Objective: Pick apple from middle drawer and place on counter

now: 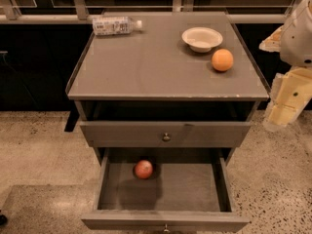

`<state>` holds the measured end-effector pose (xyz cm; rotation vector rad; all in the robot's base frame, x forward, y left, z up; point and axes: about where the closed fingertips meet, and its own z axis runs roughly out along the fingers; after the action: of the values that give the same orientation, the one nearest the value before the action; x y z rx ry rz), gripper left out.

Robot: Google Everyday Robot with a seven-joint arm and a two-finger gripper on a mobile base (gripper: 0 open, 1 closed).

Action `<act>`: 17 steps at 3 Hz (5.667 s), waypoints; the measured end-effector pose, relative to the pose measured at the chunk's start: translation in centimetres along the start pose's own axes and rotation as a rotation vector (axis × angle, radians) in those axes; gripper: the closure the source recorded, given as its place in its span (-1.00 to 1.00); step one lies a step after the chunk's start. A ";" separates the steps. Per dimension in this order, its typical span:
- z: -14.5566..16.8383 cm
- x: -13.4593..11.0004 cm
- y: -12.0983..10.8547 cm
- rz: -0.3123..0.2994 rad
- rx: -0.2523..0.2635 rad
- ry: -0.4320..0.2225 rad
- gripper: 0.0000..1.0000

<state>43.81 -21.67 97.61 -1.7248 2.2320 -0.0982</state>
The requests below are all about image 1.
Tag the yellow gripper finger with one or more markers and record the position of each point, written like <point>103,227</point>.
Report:
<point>273,42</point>
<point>289,95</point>

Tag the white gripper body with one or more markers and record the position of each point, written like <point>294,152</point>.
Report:
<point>298,39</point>

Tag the red apple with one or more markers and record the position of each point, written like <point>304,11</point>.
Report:
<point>143,169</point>

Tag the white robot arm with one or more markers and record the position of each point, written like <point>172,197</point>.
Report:
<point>304,13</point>

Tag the grey drawer cabinet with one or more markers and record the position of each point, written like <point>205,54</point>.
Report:
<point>155,76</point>

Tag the brass top drawer knob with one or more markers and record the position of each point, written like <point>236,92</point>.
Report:
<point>166,137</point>

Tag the brass drawer knob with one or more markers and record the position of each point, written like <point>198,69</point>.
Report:
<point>166,137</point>
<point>166,229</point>

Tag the open grey middle drawer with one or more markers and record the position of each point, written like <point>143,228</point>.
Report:
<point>188,190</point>

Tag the closed grey top drawer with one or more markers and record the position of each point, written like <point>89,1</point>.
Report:
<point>150,133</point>

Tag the brass middle drawer knob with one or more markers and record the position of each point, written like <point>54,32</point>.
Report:
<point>166,229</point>

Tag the orange fruit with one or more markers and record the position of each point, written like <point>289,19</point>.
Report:
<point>222,60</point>

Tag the white paper bowl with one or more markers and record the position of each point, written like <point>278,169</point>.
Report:
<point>201,39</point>

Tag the clear plastic water bottle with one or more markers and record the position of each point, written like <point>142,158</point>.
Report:
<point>106,26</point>

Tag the metal window railing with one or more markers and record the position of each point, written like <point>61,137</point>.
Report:
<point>83,11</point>

